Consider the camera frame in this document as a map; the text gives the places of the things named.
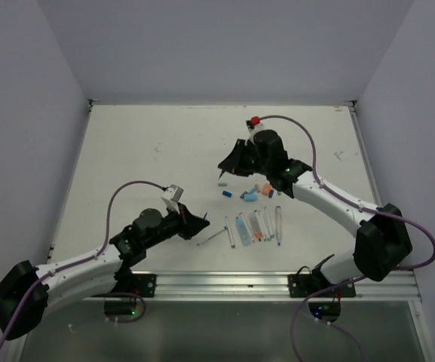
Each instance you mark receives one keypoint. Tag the green white pen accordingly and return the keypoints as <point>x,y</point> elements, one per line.
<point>265,229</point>

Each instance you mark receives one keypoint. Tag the light blue highlighter marker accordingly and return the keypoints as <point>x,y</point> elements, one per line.
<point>242,231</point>

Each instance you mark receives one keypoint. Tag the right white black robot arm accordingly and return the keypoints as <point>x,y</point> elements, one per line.
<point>381,239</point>

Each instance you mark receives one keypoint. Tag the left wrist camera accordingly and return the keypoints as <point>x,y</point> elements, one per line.
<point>171,197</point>

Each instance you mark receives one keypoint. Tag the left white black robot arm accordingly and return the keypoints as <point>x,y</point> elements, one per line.
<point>29,293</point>

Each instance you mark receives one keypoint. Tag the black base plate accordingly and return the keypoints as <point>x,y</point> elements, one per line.
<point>304,282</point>
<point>130,285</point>

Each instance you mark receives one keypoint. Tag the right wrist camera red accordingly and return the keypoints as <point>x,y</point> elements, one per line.
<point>254,125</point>

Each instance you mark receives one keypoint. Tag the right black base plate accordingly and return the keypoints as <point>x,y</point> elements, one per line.
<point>304,282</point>

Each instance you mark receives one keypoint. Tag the orange highlighter marker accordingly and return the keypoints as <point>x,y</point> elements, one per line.
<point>256,227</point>

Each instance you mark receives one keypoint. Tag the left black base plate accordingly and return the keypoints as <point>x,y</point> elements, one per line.
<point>130,285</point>

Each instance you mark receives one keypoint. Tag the light blue pen cap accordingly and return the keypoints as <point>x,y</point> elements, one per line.
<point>250,197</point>

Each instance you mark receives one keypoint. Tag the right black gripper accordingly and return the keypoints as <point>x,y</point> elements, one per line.
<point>233,161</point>

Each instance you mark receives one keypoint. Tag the grey capped white pen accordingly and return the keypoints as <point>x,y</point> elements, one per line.
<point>212,237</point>

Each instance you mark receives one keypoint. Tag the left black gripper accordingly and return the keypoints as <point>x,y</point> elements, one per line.
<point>188,223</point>

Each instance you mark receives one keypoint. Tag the aluminium rail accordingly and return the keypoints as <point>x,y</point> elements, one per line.
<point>217,284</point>

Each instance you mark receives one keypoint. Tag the green capped white marker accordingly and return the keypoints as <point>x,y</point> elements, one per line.
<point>268,223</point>

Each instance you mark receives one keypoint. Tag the orange marker cap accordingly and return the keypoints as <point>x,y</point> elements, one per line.
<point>266,189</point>

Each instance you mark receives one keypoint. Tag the light blue capped pen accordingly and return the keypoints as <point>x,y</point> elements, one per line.
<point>230,233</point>

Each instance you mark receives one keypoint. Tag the blue capped white marker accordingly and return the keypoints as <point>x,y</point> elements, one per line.
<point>278,224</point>

